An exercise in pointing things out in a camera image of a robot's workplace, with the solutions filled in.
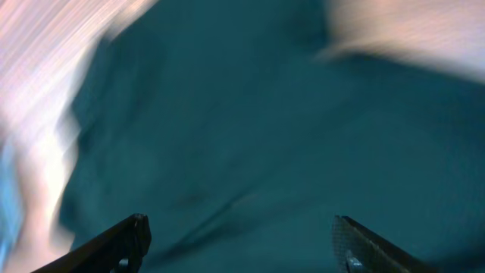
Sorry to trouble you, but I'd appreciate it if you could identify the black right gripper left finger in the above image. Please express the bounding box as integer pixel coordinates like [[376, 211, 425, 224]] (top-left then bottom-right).
[[32, 213, 152, 273]]

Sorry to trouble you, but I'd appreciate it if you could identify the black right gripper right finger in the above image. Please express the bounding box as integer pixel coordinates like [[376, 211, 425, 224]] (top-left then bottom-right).
[[332, 215, 436, 273]]

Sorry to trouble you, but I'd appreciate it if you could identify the black t-shirt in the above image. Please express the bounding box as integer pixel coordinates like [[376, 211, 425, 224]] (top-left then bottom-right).
[[60, 0, 484, 272]]

